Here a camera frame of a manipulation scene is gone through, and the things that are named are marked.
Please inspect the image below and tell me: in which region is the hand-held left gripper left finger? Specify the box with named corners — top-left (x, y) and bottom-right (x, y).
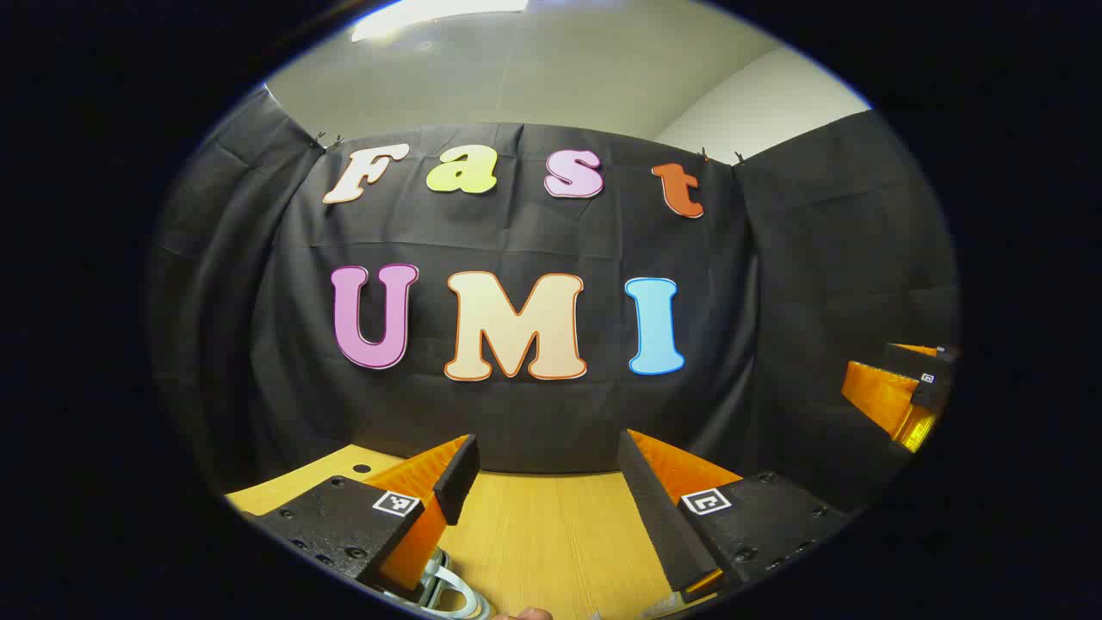
top-left (244, 434), bottom-right (481, 605)

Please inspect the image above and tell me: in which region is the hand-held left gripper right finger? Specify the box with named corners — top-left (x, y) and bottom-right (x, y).
top-left (617, 429), bottom-right (855, 604)

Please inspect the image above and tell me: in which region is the light blue small suitcase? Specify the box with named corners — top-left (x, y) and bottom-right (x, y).
top-left (379, 547), bottom-right (493, 620)

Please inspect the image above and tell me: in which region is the black backdrop cloth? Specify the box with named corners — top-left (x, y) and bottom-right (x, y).
top-left (146, 82), bottom-right (961, 518)

